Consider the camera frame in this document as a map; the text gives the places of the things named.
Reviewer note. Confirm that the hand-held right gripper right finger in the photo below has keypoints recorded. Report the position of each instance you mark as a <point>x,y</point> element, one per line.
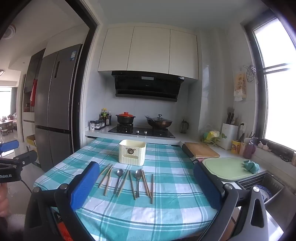
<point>208,187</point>

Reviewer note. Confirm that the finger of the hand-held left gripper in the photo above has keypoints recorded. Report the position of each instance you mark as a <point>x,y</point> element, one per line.
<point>9,146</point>
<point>25,158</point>

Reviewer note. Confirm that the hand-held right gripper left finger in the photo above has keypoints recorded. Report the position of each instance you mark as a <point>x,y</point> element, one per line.
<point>84,185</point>

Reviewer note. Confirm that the metal spoon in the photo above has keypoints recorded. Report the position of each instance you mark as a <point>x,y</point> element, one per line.
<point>119,172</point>
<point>138,174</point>

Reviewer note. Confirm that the bunch of wooden chopsticks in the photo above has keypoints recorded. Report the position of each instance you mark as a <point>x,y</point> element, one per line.
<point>132,185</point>

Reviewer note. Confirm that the cream ribbed utensil holder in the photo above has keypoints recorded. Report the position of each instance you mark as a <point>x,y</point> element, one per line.
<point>132,154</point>

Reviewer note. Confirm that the person's left hand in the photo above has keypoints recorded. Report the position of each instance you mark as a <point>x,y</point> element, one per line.
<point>4,200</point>

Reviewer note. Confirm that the cardboard box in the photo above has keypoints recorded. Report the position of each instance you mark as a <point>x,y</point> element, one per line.
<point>31,140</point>

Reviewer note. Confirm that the pale green cutting board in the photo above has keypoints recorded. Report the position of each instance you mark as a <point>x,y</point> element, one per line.
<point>226,169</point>

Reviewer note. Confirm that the pink mat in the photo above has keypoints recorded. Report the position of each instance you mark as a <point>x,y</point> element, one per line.
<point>201,160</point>

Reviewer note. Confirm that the wooden cutting board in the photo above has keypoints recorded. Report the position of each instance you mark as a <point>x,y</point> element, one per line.
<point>201,150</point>

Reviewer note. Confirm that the teal rag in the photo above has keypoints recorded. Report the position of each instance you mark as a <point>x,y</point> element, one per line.
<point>251,166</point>

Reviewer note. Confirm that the yellow printed cup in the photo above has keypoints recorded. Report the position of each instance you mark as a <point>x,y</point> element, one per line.
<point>235,147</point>

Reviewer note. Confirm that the plastic bag of produce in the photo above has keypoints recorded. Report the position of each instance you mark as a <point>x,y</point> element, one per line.
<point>212,136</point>

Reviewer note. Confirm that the pink cup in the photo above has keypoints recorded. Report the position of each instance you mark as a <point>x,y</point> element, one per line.
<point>242,149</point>

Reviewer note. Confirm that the purple cup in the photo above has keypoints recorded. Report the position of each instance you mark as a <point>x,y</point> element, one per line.
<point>249,151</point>

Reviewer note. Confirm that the white knife block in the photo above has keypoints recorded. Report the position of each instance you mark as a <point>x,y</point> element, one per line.
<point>229,136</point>

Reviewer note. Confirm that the blue white plate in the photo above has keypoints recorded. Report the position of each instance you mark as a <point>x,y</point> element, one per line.
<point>264,193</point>

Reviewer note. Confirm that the red hanging cloth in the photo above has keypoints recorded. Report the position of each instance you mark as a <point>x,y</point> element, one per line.
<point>33,92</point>

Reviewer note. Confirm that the row of spice jars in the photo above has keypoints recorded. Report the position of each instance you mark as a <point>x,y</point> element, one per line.
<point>97,125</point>

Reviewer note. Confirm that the grey refrigerator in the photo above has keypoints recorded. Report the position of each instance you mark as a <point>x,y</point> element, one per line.
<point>57,104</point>

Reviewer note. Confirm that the teal checked tablecloth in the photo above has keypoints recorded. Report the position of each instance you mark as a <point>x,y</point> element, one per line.
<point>138,220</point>

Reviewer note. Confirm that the garlic bulb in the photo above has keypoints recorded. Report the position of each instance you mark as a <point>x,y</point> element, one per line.
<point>260,145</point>
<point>266,147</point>

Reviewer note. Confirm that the dark sauce bottle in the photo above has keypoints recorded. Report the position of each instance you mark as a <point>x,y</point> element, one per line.
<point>107,120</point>

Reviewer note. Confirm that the steel sink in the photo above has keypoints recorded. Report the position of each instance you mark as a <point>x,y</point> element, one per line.
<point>277,185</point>

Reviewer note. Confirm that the yellow cap sauce bottle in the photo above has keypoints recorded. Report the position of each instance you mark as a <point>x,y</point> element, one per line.
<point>104,114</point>

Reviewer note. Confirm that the black clay pot red lid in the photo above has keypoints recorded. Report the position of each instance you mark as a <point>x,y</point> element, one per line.
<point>125,118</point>

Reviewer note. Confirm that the brown tall cabinet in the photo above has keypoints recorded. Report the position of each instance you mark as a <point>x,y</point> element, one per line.
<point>29,69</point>

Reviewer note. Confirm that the black glass gas stove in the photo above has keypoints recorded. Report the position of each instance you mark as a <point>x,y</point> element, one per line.
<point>143,132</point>

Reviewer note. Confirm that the dark wok with glass lid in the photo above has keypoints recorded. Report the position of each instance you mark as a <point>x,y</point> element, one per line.
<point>159,122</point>

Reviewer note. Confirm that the hanging printed bag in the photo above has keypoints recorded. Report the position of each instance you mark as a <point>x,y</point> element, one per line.
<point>240,87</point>

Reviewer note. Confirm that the round ceiling vent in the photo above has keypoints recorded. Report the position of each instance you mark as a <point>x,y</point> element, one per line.
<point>10,30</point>

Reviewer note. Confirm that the black range hood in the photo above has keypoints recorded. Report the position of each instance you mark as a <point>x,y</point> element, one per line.
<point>145,85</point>

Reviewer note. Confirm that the white wall socket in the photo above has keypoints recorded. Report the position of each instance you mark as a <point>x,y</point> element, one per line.
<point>243,126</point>

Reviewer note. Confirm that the dark door frame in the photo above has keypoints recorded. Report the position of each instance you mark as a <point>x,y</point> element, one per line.
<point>89,69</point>

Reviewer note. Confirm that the dark frame window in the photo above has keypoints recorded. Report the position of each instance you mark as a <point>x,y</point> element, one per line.
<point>275,92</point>

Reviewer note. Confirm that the white wall cabinet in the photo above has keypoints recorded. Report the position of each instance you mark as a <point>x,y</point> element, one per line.
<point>148,49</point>

